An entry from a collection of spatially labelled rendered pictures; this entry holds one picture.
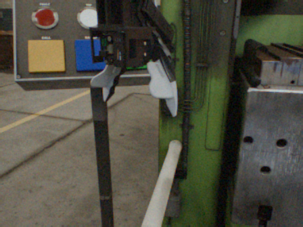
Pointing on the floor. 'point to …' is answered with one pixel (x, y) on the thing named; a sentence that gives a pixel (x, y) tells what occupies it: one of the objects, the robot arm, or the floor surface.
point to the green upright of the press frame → (212, 184)
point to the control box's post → (104, 167)
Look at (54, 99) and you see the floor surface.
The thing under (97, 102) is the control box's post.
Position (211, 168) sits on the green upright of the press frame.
